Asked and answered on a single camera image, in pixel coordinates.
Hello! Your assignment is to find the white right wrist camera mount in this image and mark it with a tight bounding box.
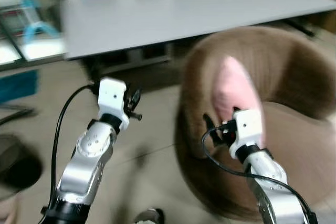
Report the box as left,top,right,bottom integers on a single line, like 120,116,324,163
229,109,263,159

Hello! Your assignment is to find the light blue curved frame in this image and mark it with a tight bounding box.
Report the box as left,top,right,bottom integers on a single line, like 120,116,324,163
16,0,61,44

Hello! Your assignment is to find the grey table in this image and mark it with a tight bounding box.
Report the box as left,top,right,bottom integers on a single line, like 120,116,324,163
60,0,336,78

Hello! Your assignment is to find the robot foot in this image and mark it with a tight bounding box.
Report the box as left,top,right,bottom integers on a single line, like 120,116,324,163
133,208,165,224

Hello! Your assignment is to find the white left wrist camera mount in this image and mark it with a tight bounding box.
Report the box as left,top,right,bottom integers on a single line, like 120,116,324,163
98,77,130,125

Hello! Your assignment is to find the dark round object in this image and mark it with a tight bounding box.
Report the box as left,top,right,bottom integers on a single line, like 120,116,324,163
0,135,44,199

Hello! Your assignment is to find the brown round sofa chair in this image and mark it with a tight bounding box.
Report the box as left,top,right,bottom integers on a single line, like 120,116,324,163
174,26,336,220

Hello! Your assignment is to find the blue box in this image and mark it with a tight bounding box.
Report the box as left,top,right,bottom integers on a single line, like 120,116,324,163
0,69,39,104

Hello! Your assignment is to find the pink pillow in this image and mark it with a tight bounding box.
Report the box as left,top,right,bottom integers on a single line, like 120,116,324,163
212,56,266,148

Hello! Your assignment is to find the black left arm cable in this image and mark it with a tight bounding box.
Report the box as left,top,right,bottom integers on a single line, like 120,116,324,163
49,84,100,210

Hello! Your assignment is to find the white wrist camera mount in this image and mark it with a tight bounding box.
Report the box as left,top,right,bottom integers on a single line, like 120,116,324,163
229,109,263,159
98,77,130,125

